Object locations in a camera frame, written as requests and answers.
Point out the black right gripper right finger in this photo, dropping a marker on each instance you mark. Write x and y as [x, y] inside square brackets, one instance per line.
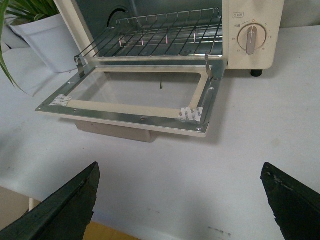
[295, 206]

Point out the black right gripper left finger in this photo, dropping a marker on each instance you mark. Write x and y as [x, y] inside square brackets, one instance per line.
[64, 215]

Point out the oven glass door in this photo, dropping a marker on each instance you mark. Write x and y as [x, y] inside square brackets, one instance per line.
[126, 101]

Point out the cream toaster oven body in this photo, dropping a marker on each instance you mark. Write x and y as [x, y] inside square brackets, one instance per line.
[86, 19]

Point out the lower timer knob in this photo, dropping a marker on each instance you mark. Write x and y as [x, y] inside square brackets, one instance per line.
[251, 37]

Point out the white plant pot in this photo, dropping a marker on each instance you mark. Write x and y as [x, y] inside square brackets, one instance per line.
[52, 41]

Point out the white backdrop cloth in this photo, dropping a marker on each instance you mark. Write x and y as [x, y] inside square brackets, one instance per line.
[300, 13]

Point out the green plant leaves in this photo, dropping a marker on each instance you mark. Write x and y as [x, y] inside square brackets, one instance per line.
[17, 12]

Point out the metal oven wire rack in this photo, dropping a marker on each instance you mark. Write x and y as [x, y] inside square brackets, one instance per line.
[190, 37]

